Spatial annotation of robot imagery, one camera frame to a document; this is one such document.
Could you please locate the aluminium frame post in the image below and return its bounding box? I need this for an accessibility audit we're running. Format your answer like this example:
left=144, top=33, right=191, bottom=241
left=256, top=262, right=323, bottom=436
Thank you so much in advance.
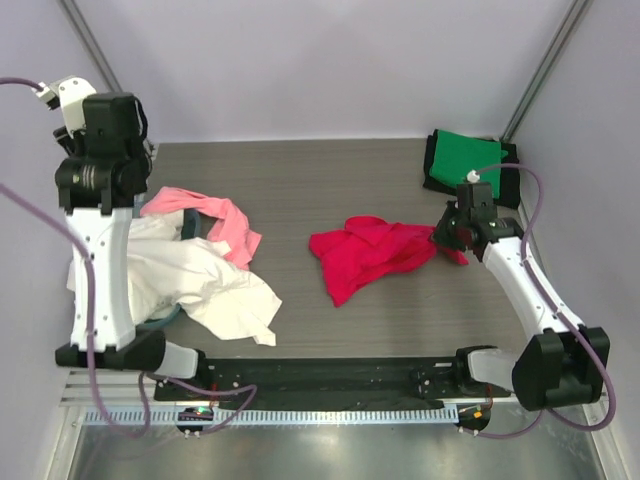
left=500, top=0, right=593, bottom=143
left=59, top=0, right=157, bottom=154

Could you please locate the magenta red t-shirt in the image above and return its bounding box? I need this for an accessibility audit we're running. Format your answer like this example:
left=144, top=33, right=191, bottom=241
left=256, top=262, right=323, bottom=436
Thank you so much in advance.
left=308, top=216, right=469, bottom=308

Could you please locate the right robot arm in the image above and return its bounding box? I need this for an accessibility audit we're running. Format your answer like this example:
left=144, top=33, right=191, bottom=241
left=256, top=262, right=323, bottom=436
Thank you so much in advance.
left=433, top=182, right=610, bottom=411

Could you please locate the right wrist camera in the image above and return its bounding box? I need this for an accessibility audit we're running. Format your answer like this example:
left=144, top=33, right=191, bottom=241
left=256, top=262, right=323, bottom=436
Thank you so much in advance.
left=456, top=170, right=494, bottom=209

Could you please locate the left aluminium frame post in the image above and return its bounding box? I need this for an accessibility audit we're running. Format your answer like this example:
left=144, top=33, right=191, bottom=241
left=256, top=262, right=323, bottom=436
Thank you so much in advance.
left=59, top=0, right=157, bottom=154

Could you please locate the folded green t-shirt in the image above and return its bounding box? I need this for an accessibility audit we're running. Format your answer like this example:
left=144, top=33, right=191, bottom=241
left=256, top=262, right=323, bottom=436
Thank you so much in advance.
left=428, top=130, right=507, bottom=188

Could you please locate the white t-shirt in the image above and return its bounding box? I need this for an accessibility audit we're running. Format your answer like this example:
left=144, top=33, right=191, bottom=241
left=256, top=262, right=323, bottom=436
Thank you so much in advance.
left=66, top=209, right=282, bottom=352

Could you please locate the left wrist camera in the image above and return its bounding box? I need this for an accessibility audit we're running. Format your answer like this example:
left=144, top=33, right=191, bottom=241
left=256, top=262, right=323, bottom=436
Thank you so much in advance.
left=32, top=77, right=97, bottom=136

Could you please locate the aluminium front rail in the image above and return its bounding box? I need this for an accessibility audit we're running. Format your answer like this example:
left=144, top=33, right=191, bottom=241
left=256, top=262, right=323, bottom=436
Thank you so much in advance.
left=59, top=362, right=609, bottom=409

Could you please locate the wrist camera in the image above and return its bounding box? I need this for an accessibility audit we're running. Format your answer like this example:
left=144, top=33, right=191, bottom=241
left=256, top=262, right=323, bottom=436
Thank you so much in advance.
left=32, top=77, right=97, bottom=136
left=456, top=170, right=494, bottom=209

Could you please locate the right aluminium frame post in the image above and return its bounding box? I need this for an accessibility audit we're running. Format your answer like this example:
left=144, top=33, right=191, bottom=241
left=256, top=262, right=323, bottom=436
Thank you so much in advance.
left=500, top=0, right=593, bottom=143

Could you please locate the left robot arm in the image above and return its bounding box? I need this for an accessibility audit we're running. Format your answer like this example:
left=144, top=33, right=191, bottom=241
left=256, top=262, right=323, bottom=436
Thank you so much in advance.
left=55, top=81, right=213, bottom=399

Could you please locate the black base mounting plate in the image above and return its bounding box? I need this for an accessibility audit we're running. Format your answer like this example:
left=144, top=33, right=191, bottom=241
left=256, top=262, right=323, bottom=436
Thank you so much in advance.
left=149, top=357, right=511, bottom=411

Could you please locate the light pink t-shirt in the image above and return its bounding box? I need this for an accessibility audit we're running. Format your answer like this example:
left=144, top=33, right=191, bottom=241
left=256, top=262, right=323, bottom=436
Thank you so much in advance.
left=141, top=187, right=262, bottom=270

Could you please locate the folded black t-shirt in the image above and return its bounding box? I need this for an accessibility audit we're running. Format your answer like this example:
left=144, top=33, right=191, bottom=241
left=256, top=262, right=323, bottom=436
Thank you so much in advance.
left=423, top=129, right=521, bottom=209

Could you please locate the white slotted cable duct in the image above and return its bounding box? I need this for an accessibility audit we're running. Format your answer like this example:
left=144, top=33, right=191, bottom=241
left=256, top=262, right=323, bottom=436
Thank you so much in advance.
left=84, top=407, right=459, bottom=426

